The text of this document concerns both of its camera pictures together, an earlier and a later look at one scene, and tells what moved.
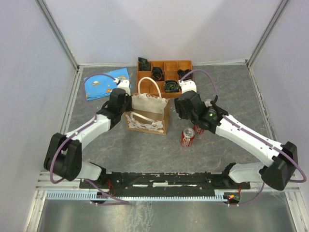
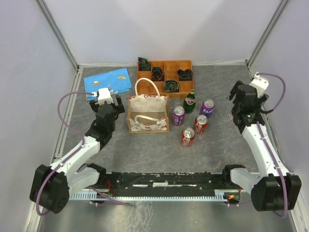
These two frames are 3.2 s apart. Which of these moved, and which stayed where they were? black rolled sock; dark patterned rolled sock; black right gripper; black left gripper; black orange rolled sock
Moved: black right gripper; black left gripper
Stayed: dark patterned rolled sock; black rolled sock; black orange rolled sock
